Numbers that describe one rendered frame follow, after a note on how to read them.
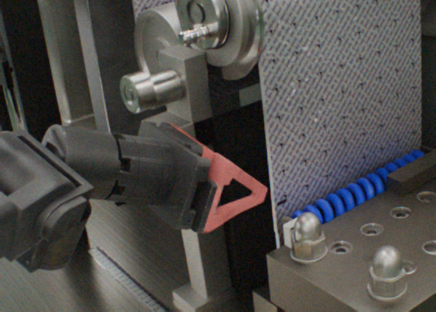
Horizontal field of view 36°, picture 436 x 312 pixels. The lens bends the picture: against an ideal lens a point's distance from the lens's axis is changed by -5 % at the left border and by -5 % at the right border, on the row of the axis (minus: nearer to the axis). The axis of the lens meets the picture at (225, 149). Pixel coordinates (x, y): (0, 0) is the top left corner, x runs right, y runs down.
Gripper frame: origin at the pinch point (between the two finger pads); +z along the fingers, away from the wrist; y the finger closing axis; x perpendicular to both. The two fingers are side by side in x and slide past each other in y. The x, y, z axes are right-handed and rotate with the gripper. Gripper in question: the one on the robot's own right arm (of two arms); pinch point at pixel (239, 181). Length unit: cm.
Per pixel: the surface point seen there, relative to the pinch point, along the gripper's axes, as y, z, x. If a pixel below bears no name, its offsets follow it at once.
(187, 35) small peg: -6.0, -6.5, 11.7
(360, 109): -1.9, 14.8, 9.1
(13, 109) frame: -43.9, -7.4, -7.7
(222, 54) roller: -5.9, -2.1, 10.7
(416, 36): -2.7, 21.0, 18.9
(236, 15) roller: -3.1, -4.0, 14.8
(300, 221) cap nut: 5.8, 3.6, -1.3
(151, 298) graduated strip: -13.9, 4.3, -21.0
